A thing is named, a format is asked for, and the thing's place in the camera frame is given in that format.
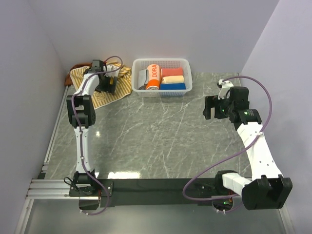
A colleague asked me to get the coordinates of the brown crumpled towel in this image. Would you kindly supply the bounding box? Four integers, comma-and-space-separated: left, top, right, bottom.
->
64, 63, 91, 86

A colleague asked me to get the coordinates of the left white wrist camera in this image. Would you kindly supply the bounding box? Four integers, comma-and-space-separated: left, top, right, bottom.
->
103, 64, 119, 73

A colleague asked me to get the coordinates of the aluminium rail frame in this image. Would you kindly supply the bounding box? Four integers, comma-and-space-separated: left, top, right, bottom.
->
14, 85, 103, 234

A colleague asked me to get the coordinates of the grey rolled towel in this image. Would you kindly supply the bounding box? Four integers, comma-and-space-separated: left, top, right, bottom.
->
137, 69, 149, 90

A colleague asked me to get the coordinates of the white plastic basket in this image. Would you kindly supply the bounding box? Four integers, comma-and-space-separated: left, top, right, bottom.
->
132, 58, 193, 97

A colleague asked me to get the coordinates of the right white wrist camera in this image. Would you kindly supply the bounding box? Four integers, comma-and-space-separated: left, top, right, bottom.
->
217, 79, 233, 100

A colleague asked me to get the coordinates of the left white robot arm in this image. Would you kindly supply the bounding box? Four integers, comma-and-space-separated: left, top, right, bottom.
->
64, 60, 122, 197

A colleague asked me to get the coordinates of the yellow striped Doraemon towel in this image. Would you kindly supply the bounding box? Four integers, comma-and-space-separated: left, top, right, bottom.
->
70, 66, 132, 110

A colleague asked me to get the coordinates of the cream rolled towel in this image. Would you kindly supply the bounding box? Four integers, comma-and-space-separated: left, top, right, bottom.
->
161, 75, 184, 84

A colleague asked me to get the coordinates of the orange white rolled towel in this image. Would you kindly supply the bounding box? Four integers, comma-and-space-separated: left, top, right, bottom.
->
146, 64, 161, 90

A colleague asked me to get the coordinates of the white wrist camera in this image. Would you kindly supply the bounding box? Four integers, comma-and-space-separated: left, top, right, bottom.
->
217, 79, 233, 100
103, 64, 119, 73

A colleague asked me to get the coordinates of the blue rolled towel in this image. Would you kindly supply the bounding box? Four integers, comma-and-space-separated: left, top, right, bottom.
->
160, 83, 186, 90

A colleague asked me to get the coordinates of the red rolled towel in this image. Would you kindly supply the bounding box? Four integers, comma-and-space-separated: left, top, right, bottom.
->
161, 67, 183, 78

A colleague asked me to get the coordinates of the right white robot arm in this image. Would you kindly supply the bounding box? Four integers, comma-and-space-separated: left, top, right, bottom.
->
203, 86, 293, 210

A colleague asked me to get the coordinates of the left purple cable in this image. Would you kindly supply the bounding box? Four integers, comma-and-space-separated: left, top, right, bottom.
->
72, 56, 123, 216

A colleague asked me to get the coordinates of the black base beam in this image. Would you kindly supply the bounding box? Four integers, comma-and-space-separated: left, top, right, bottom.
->
68, 177, 244, 211

